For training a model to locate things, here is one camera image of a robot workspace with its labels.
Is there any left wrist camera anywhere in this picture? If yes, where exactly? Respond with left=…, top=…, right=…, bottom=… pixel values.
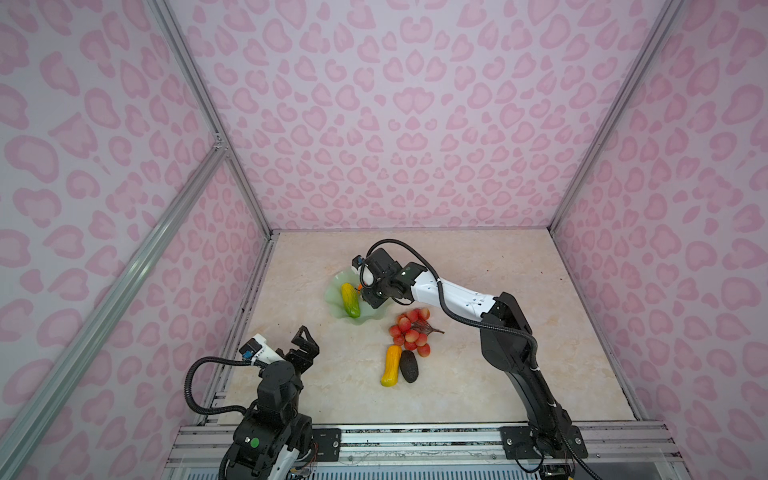
left=238, top=334, right=284, bottom=368

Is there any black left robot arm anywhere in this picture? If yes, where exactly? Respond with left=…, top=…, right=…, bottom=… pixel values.
left=218, top=326, right=320, bottom=479

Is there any red fake lychee bunch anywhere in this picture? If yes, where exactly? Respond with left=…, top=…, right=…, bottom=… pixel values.
left=388, top=307, right=444, bottom=358

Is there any aluminium frame strut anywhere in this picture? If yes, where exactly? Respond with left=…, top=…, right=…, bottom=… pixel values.
left=1, top=144, right=228, bottom=479

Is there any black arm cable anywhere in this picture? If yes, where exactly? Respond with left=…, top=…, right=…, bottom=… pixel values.
left=364, top=238, right=604, bottom=480
left=183, top=355, right=256, bottom=418

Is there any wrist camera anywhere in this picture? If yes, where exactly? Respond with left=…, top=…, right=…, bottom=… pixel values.
left=351, top=255, right=367, bottom=271
left=238, top=334, right=284, bottom=368

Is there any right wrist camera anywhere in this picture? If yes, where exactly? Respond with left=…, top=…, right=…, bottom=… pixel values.
left=351, top=255, right=367, bottom=271

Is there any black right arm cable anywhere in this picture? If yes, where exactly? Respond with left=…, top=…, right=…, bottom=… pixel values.
left=364, top=238, right=604, bottom=480

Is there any green yellow fake mango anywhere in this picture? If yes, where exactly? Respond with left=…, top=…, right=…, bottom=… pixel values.
left=340, top=283, right=361, bottom=319

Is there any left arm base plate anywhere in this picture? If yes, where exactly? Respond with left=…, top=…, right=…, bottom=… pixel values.
left=311, top=428, right=342, bottom=463

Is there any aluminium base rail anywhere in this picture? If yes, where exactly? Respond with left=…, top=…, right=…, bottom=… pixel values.
left=160, top=421, right=691, bottom=480

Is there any dark fake avocado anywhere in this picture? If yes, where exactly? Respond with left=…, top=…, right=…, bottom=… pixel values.
left=399, top=350, right=419, bottom=383

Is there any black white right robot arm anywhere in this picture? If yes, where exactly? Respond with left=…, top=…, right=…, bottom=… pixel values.
left=351, top=239, right=588, bottom=461

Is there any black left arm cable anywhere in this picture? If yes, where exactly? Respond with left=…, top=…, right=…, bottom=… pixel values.
left=183, top=355, right=256, bottom=418

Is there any light green scalloped fruit bowl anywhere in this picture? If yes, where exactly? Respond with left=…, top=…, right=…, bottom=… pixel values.
left=324, top=268, right=393, bottom=325

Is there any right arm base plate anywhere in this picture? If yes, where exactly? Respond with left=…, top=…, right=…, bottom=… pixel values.
left=499, top=425, right=589, bottom=462

